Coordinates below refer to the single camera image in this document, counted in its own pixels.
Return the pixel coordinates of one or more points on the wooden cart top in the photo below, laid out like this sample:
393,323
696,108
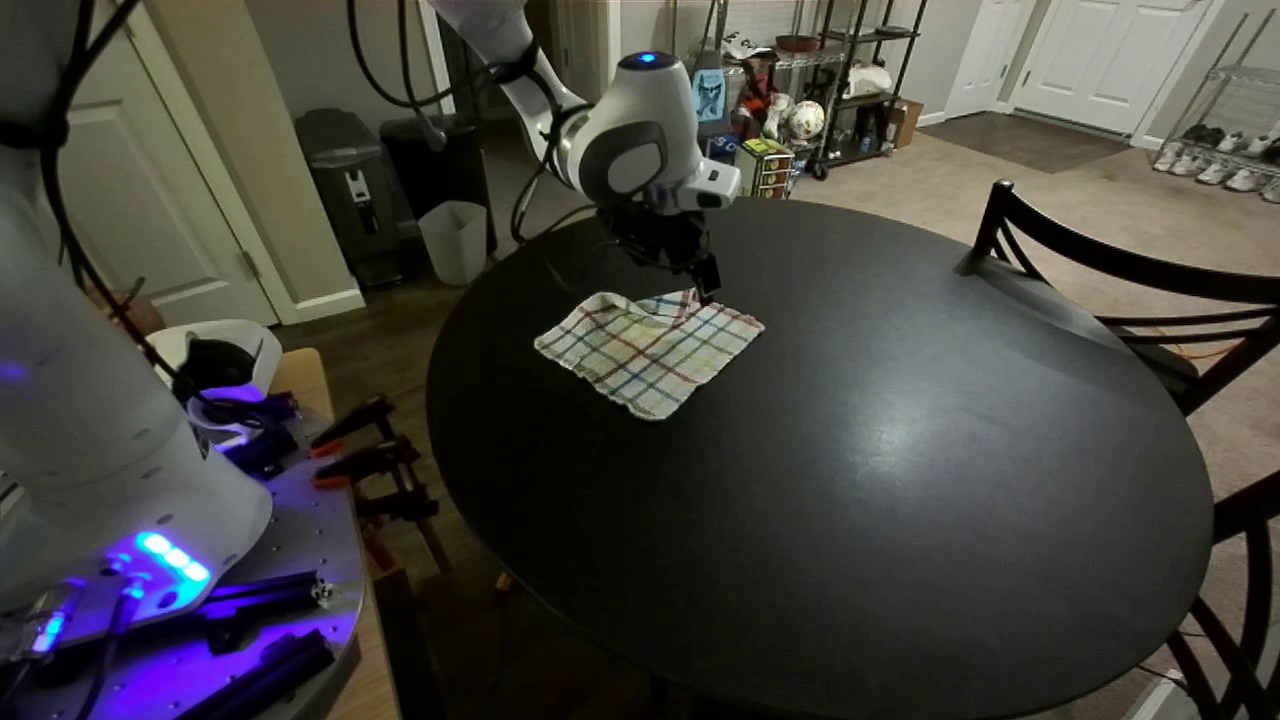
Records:
311,381

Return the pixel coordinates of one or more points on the white VR headset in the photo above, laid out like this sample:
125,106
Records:
164,344

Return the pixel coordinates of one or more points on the grey door mat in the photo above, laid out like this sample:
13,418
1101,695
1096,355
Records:
1025,142

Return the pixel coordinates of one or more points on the checked white tea towel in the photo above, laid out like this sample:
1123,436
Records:
646,357

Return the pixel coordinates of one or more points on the white device with blue light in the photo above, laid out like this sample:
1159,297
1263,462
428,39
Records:
311,532

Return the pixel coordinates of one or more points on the black mounting bracket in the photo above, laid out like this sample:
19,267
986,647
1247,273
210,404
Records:
266,681
266,602

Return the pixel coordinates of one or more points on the brown cardboard box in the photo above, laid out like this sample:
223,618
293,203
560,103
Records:
905,123

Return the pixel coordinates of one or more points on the white wastebasket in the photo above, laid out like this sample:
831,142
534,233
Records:
458,243

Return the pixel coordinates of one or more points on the VR controller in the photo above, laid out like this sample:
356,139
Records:
235,400

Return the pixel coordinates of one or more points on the white entrance door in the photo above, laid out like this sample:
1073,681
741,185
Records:
1112,61

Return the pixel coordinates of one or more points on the black square bin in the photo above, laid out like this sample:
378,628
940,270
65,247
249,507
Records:
447,161

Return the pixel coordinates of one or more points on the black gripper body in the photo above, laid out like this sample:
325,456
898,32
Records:
655,226

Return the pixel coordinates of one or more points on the black pedal trash bin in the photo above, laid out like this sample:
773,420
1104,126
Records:
351,203

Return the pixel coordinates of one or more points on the black red clamp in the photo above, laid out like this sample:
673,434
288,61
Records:
364,462
354,426
397,507

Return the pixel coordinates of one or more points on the black cross-back chair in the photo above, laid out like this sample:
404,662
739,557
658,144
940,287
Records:
1066,243
1247,507

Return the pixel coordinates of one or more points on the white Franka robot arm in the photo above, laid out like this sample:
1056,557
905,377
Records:
80,400

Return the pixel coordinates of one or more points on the blue white sign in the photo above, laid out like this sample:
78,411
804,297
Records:
723,98

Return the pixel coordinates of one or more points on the round black table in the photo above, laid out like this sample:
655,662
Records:
867,532

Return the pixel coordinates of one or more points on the white ball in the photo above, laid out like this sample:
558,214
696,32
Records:
804,123

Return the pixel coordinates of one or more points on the white interior door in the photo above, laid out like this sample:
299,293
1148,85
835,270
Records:
146,185

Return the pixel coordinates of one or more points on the white shoe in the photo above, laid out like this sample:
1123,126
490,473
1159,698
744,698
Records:
1240,179
1188,161
1165,158
1215,168

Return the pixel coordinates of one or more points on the black metal shelf rack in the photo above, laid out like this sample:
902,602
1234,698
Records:
854,80

